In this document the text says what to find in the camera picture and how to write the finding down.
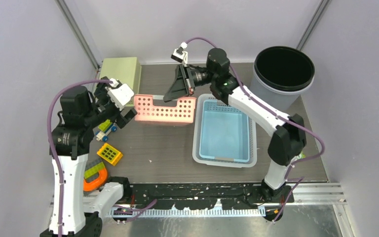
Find pale green perforated basket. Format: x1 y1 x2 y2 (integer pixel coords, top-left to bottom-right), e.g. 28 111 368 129
99 57 142 94

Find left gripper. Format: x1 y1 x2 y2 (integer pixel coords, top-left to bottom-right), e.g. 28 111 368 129
84 77 137 127

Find yellow grid toy block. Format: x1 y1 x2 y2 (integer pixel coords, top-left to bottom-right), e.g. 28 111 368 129
97 143 123 166

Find toy car with blue wheels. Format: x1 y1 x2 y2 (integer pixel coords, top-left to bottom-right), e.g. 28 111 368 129
95 119 117 142

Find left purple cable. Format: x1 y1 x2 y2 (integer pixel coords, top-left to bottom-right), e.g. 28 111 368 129
47 78 157 237

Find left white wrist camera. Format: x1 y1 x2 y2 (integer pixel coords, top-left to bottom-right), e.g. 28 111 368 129
107 78 135 111

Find black grey round bin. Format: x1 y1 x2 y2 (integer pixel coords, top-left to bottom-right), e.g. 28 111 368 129
249 46 315 111

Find slotted cable duct rail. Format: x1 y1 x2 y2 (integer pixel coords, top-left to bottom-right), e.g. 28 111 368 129
108 206 273 219

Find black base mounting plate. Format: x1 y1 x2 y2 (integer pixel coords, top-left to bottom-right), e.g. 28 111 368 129
116 183 294 210

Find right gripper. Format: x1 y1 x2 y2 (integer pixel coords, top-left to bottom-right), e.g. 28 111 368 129
163 64 216 104

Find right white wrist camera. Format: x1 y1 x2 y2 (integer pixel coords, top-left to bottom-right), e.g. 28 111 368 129
171 41 188 65

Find pink perforated basket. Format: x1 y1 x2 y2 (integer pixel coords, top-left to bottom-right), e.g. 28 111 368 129
133 94 196 125

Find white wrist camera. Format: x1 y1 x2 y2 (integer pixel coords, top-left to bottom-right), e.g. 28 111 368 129
107 78 135 111
171 41 188 65

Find light blue basket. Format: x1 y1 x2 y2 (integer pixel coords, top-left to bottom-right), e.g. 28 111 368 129
199 99 250 163

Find grey outer basket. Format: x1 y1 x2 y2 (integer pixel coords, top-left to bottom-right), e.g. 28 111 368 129
192 94 257 168

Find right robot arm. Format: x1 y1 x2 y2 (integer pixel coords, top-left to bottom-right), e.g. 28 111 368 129
163 44 306 203

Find orange curved toy piece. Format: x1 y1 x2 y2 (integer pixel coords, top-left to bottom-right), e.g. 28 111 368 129
83 169 108 192

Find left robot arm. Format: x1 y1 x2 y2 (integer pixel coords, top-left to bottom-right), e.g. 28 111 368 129
41 77 136 237

